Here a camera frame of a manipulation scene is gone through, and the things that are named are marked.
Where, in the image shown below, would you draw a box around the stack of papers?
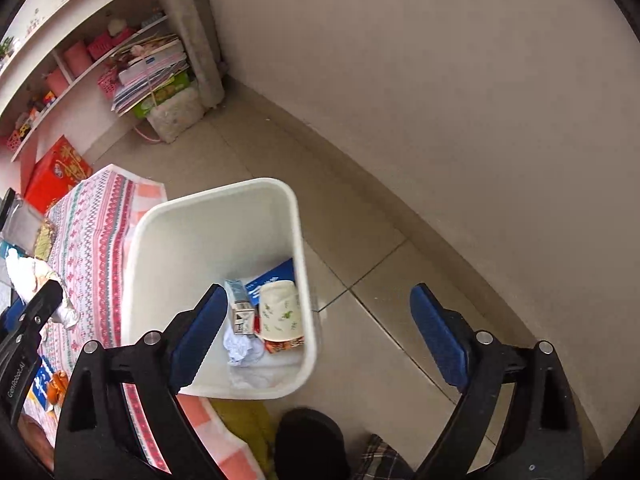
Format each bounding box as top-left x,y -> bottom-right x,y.
111,35 -> 192,117

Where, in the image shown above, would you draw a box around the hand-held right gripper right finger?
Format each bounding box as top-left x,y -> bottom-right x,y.
410,282 -> 586,480

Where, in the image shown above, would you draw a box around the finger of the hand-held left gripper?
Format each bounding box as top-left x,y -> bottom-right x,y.
10,280 -> 63,356

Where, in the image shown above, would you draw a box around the light blue carton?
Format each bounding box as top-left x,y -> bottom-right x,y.
223,278 -> 258,336

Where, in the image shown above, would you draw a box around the green pack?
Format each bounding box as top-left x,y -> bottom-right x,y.
132,72 -> 193,120

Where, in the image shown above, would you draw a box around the small pink basket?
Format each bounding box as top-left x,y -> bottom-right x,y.
6,127 -> 33,153

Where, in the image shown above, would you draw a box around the clear jar with pistachios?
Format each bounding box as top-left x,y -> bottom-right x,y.
0,187 -> 56,261

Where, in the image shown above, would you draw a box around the red gift box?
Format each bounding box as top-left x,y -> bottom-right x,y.
22,135 -> 93,213

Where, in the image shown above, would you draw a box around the white paper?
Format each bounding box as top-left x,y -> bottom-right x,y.
222,332 -> 266,367

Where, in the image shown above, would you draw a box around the black slipper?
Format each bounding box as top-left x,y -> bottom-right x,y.
275,407 -> 351,480

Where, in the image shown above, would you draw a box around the red instant noodle cup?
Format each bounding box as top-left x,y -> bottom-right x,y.
255,332 -> 306,355

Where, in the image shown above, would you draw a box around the white plastic bag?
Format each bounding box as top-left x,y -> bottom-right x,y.
145,85 -> 206,143

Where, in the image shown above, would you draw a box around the leaf print paper cup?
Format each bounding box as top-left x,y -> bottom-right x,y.
254,280 -> 306,341

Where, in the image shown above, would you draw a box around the plaid trousers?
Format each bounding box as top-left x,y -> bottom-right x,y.
350,434 -> 416,480

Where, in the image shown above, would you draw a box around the torn blue biscuit box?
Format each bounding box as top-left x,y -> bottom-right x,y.
27,355 -> 56,406

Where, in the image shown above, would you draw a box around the patterned tablecloth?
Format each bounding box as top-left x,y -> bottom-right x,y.
30,162 -> 261,480

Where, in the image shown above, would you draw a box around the dark blue box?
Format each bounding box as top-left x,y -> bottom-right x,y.
247,257 -> 296,303

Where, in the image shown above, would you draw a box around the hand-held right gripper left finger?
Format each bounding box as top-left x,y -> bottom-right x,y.
52,283 -> 228,480

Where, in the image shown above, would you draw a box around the orange snack wrapper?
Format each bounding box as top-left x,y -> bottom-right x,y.
47,370 -> 71,406

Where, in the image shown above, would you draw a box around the white trash bin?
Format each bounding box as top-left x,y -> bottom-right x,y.
121,177 -> 321,401

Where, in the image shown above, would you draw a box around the yellow green mat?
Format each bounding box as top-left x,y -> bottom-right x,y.
210,399 -> 281,480

